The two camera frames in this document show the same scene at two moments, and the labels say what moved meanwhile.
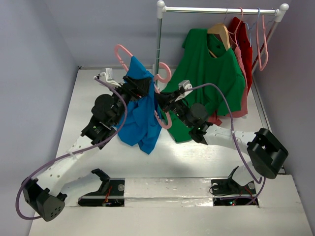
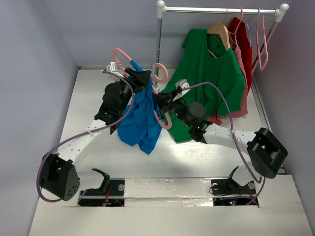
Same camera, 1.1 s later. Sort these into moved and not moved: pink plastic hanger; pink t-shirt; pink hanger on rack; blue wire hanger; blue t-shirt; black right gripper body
Moved: pink plastic hanger; blue t-shirt
Not moved: pink hanger on rack; blue wire hanger; black right gripper body; pink t-shirt
